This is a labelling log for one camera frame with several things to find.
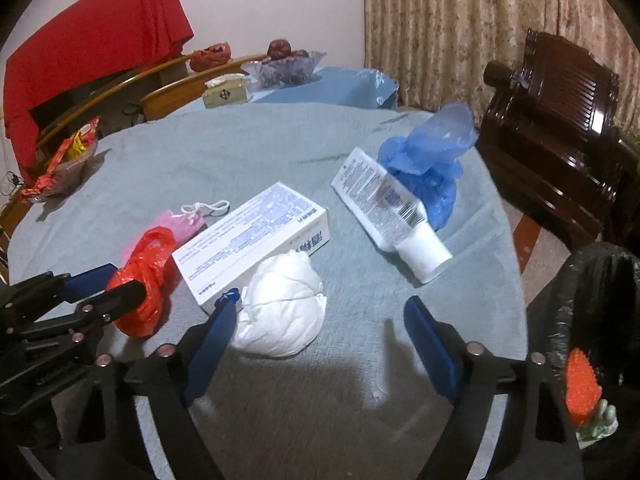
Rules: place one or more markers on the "red apple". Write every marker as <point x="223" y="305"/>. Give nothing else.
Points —
<point x="300" y="53"/>
<point x="278" y="49"/>

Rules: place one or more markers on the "beige tissue box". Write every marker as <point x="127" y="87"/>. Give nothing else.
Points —
<point x="227" y="92"/>

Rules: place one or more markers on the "white tissue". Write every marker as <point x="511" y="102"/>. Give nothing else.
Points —
<point x="280" y="305"/>

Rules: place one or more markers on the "orange green toy carrot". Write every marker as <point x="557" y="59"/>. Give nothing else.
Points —
<point x="582" y="385"/>

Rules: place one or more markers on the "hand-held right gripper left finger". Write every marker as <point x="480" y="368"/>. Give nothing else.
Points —
<point x="212" y="345"/>

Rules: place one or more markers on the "snack packet at edge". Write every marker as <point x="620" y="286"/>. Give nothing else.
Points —
<point x="75" y="172"/>

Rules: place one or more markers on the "beige patterned curtain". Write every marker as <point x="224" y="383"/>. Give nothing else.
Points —
<point x="475" y="20"/>

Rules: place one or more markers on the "black bag lined trash bin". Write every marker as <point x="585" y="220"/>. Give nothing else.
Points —
<point x="595" y="300"/>

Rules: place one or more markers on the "blue plastic bag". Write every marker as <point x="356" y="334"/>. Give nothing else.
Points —
<point x="425" y="170"/>

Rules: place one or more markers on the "white squeeze tube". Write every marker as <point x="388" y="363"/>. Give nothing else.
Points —
<point x="380" y="200"/>

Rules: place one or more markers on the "blue tablecloth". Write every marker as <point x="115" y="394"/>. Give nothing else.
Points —
<point x="340" y="87"/>

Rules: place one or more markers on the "red knotted plastic bag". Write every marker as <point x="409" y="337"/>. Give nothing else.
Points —
<point x="210" y="57"/>

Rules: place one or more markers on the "clear glass fruit bowl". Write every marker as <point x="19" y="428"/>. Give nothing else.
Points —
<point x="310" y="67"/>

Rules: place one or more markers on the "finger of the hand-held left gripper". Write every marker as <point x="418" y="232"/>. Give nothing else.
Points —
<point x="90" y="282"/>
<point x="120" y="302"/>

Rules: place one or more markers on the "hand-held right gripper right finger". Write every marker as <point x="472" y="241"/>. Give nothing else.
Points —
<point x="432" y="350"/>

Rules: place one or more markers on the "white cardboard box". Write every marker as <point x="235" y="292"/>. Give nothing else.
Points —
<point x="250" y="240"/>

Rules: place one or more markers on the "red snack packet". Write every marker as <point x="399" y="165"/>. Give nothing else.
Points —
<point x="55" y="165"/>

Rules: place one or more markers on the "yellow snack packet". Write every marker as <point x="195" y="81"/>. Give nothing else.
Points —
<point x="77" y="147"/>

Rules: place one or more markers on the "dark wooden armchair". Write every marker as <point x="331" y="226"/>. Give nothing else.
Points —
<point x="550" y="130"/>

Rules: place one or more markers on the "red cloth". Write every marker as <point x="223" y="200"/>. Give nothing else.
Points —
<point x="90" y="35"/>

